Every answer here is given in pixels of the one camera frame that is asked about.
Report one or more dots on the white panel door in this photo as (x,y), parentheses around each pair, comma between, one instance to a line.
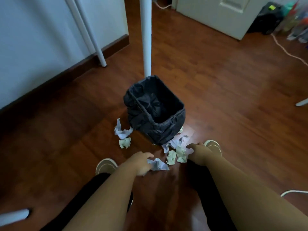
(216,14)

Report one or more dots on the person's left forearm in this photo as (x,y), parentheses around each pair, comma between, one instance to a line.
(103,202)

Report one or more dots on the person's right hand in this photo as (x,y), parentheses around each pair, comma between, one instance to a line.
(201,153)

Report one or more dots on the person's left beige shoe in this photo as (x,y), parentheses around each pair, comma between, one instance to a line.
(106,165)

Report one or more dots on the person's black trousers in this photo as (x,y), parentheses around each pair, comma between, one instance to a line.
(207,190)

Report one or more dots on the person's right beige shoe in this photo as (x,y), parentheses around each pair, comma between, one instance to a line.
(214,146)

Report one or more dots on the person's beige shoe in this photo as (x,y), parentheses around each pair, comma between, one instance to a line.
(214,146)
(106,165)

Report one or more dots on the cluster of plastic bottles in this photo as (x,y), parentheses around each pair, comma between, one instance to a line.
(296,24)

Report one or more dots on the person's left hand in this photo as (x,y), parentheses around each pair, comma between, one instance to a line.
(139,163)

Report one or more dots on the person's right forearm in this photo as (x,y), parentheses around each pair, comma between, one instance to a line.
(252,197)

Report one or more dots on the paper pieces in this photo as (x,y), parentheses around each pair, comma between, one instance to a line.
(180,153)

